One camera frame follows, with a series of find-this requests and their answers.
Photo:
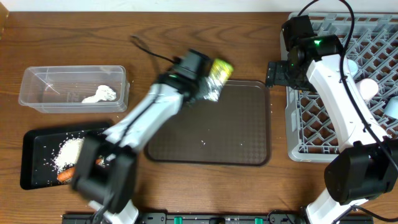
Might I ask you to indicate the grey dishwasher rack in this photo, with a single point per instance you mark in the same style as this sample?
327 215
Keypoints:
373 47

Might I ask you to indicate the light blue cup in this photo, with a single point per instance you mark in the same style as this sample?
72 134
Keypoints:
353 67

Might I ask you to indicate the white cup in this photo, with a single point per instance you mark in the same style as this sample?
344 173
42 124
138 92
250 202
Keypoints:
367 88

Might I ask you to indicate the light blue bowl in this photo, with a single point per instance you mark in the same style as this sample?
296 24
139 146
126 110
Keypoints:
391 109

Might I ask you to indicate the green snack wrapper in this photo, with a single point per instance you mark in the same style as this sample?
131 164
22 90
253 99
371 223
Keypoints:
217 79

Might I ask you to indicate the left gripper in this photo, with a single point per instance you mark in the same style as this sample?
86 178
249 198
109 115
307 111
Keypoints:
201 85

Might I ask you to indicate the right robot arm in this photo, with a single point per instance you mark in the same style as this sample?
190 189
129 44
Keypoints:
366 166

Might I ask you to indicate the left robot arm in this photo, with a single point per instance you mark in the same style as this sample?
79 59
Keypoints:
105 172

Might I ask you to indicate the white tissue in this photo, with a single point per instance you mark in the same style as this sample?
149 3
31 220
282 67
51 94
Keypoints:
103 93

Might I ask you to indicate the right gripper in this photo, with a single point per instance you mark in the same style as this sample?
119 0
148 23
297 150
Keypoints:
276 76

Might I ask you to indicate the white rice pile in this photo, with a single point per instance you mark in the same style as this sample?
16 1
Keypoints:
68 152

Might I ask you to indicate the clear plastic bin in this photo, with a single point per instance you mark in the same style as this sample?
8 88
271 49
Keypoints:
61 89

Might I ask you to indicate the orange carrot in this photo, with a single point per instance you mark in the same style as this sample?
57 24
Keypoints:
66 174

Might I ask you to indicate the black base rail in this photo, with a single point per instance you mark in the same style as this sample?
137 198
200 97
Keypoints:
162 218

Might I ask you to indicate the black tray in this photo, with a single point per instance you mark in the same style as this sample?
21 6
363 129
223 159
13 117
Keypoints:
44 156

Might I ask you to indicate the brown serving tray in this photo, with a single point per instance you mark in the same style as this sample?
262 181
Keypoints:
234 131

